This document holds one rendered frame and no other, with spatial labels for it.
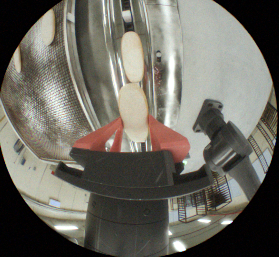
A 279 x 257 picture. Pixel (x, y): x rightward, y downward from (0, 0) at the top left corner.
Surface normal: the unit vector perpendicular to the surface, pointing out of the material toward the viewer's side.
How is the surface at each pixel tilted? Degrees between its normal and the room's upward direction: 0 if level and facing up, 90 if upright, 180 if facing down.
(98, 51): 0
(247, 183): 58
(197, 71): 0
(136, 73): 5
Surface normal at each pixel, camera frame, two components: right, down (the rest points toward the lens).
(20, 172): 0.99, -0.07
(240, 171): -0.84, 0.13
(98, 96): -0.04, 0.60
